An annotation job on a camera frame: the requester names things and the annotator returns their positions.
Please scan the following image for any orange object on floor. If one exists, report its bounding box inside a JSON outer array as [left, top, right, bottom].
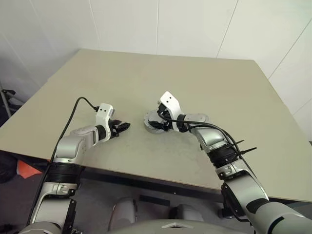
[[17, 159, 47, 178]]

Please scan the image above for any motor housing with copper windings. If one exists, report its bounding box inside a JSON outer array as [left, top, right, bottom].
[[144, 120, 169, 134]]

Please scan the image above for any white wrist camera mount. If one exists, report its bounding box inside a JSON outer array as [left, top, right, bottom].
[[95, 103, 115, 142], [159, 91, 185, 132]]

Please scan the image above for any black table frame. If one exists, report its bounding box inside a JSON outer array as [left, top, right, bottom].
[[80, 165, 312, 220]]

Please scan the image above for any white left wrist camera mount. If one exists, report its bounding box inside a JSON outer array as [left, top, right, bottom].
[[95, 103, 115, 142]]

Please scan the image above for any grey robot torso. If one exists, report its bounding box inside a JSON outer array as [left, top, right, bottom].
[[107, 218, 220, 234]]

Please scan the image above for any large grey rounded shape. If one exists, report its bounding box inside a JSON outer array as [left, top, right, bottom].
[[108, 197, 138, 231]]

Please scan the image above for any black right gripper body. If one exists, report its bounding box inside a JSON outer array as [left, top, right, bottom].
[[158, 104, 174, 131]]

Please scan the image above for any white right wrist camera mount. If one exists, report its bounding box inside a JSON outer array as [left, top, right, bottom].
[[159, 91, 185, 132]]

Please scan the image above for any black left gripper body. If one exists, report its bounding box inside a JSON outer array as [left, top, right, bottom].
[[108, 118, 122, 138]]

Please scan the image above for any black bag on floor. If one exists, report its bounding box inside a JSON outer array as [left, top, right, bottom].
[[0, 152, 19, 183]]

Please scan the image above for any small grey rounded shape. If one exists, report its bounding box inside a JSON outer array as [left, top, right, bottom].
[[170, 204, 204, 222]]

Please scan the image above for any silver tripod with black clamp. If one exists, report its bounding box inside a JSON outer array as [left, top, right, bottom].
[[0, 82, 16, 117]]

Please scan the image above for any silver motor cover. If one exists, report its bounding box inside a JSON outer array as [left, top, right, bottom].
[[144, 110, 162, 125]]

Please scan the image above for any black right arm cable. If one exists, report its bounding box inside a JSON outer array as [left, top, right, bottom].
[[156, 111, 271, 203]]

